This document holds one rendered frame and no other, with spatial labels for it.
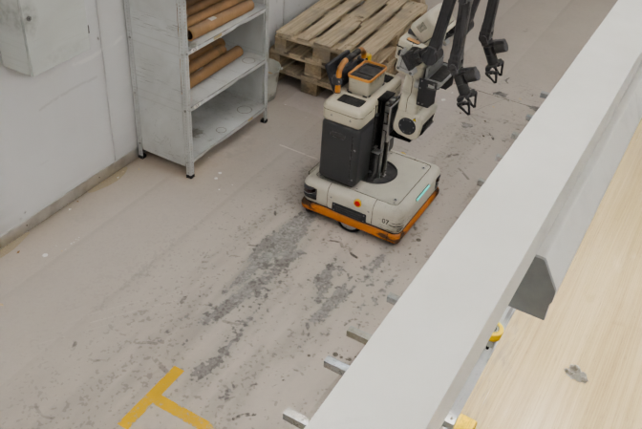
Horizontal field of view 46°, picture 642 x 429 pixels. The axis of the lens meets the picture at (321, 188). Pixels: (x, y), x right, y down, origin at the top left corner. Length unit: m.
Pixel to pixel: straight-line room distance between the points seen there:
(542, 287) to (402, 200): 3.62
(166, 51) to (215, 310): 1.57
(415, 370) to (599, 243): 2.87
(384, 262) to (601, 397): 1.96
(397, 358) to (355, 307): 3.56
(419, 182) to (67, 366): 2.22
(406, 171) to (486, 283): 4.05
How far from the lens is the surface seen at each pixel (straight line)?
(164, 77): 4.75
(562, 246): 0.88
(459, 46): 3.81
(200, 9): 5.00
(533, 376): 2.76
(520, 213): 0.74
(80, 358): 3.96
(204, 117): 5.41
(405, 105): 4.22
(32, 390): 3.88
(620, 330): 3.04
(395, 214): 4.36
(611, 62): 1.09
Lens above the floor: 2.89
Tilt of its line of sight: 36 degrees down
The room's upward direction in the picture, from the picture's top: 4 degrees clockwise
